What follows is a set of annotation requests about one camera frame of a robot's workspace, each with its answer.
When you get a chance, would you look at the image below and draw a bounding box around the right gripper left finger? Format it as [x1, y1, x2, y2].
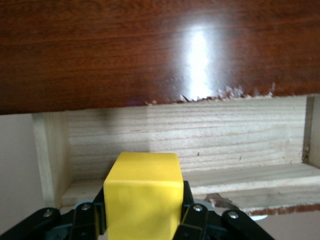
[0, 186, 109, 240]

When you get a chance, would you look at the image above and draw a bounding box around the yellow cube block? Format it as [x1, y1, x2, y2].
[103, 152, 185, 240]

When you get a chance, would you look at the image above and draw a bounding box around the light wood drawer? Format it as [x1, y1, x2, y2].
[31, 94, 320, 223]

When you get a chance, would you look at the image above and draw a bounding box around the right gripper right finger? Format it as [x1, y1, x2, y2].
[172, 181, 274, 240]

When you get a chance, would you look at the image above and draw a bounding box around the dark brown wooden cabinet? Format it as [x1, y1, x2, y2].
[0, 0, 320, 116]

